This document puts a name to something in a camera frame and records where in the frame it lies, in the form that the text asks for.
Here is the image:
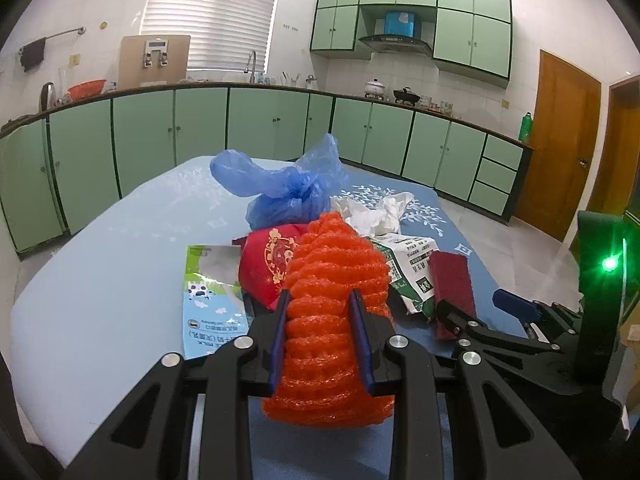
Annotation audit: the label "blue box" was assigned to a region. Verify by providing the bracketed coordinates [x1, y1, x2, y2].
[384, 10, 418, 38]

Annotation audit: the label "blue plastic bag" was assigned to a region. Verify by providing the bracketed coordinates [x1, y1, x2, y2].
[210, 133, 349, 231]

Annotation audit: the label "blue printed tablecloth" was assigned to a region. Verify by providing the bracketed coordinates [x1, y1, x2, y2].
[10, 155, 531, 480]

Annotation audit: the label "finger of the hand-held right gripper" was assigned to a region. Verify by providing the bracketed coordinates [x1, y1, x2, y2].
[434, 300, 566, 361]
[492, 288, 583, 342]

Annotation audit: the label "green upper kitchen cabinets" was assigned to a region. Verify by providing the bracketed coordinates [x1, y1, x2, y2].
[310, 0, 513, 81]

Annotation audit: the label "crumpled white tissue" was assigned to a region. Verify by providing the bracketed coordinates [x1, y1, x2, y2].
[331, 191, 415, 237]

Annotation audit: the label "red printed packet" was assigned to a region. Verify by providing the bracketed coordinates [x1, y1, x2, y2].
[237, 227, 313, 311]

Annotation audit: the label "wooden door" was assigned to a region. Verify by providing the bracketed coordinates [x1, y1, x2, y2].
[515, 49, 602, 241]

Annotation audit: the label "orange foam fruit net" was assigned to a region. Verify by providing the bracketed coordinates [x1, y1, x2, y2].
[261, 212, 396, 428]

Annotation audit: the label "green lower kitchen cabinets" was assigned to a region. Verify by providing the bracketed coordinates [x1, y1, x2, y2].
[0, 82, 532, 256]

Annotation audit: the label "range hood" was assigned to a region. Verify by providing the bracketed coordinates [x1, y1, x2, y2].
[358, 34, 433, 58]

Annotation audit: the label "dark towel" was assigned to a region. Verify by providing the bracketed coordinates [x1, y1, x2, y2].
[20, 40, 47, 72]

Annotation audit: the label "flattened milk carton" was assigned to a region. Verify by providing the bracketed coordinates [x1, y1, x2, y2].
[186, 244, 253, 358]

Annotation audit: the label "glass jars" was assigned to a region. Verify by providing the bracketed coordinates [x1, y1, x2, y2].
[420, 95, 454, 114]

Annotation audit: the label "dark red scouring pad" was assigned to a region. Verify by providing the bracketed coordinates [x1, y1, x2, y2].
[427, 251, 477, 341]

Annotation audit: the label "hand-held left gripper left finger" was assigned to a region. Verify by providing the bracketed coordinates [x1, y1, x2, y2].
[62, 289, 293, 480]

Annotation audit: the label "green and white package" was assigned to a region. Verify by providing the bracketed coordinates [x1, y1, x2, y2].
[372, 232, 441, 320]

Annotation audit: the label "white wall-mounted device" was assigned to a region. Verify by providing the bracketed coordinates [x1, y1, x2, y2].
[143, 39, 170, 68]

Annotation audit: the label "white window blind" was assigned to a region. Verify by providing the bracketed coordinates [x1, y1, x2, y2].
[141, 0, 283, 73]

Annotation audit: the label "metal towel rail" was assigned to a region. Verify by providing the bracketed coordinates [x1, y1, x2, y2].
[20, 26, 87, 53]

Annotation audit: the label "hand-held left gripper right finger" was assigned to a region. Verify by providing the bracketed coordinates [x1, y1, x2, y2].
[348, 289, 576, 480]

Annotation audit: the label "green kitchen cabinets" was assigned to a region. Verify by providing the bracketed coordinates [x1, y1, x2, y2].
[310, 0, 513, 81]
[0, 82, 532, 256]

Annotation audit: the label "wooden cutting board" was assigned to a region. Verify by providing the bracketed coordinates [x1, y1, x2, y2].
[118, 35, 192, 89]

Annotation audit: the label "red plastic basin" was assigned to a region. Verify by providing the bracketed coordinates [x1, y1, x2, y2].
[67, 80, 108, 100]

